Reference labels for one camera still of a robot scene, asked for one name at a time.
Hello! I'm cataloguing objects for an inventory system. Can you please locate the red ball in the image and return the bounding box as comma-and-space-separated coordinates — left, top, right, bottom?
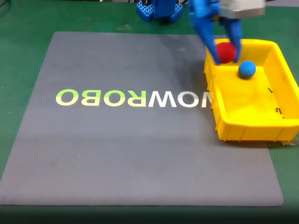
215, 42, 237, 64

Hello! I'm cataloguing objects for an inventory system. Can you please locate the clear plastic wrap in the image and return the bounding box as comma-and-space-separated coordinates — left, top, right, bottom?
279, 137, 299, 147

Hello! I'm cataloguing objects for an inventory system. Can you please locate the grey mat with lettering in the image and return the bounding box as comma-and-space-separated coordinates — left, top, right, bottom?
0, 31, 284, 207

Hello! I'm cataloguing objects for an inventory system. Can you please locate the yellow plastic bin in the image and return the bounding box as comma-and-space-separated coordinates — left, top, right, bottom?
203, 39, 299, 142

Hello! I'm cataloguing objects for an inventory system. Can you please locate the blue ball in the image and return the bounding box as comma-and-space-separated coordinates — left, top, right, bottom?
238, 60, 257, 79

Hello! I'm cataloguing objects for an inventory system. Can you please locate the silver camera box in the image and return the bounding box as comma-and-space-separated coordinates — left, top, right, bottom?
219, 0, 266, 19

